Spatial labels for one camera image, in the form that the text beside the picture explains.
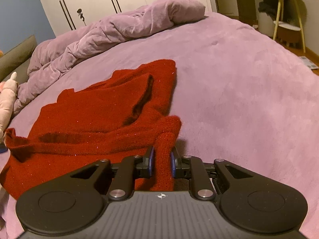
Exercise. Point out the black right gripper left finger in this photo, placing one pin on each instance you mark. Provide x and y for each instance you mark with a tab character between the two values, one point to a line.
125	173

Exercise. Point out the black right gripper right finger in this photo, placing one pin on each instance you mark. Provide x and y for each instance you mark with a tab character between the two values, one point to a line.
196	172

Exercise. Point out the red knit cardigan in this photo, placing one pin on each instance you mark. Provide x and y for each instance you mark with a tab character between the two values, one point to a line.
112	119

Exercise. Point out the black clothes pile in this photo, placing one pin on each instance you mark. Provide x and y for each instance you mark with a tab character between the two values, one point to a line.
268	6

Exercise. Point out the purple bed sheet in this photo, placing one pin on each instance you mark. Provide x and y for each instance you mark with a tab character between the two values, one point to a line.
240	96

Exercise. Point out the purple crumpled duvet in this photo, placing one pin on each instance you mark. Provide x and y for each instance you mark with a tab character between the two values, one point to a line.
55	57

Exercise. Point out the pink plush toy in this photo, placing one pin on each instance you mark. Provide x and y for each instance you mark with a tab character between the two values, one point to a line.
8	97

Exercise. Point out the olive green headboard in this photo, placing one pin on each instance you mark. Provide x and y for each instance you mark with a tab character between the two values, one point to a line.
18	60

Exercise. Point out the dark wooden door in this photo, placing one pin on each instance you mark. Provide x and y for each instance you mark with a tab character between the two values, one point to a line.
247	11

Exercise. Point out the yellow-legged side table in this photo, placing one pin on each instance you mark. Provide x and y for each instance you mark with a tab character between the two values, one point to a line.
289	17

